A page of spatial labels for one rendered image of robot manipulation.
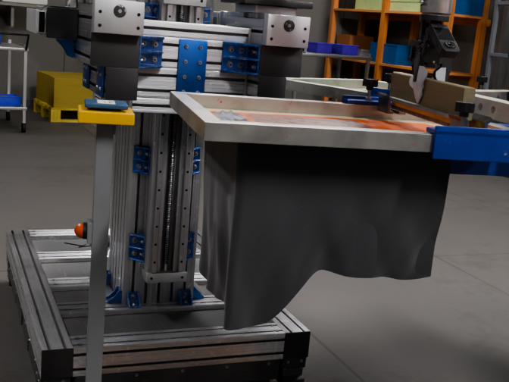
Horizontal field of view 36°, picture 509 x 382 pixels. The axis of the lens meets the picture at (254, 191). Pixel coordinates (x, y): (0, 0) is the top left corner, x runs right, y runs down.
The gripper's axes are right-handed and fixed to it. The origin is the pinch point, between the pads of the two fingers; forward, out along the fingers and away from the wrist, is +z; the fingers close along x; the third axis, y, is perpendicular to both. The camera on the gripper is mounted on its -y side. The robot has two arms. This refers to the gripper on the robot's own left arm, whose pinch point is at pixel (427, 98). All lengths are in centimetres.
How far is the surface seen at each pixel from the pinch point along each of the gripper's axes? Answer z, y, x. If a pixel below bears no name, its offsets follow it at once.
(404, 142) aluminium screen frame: 6.7, -29.4, 17.7
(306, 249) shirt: 33, -21, 34
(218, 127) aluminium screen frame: 6, -29, 57
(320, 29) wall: -8, 831, -230
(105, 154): 20, 10, 77
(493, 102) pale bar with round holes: 0.5, 6.9, -21.9
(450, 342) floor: 104, 90, -67
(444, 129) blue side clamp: 3.6, -30.5, 9.6
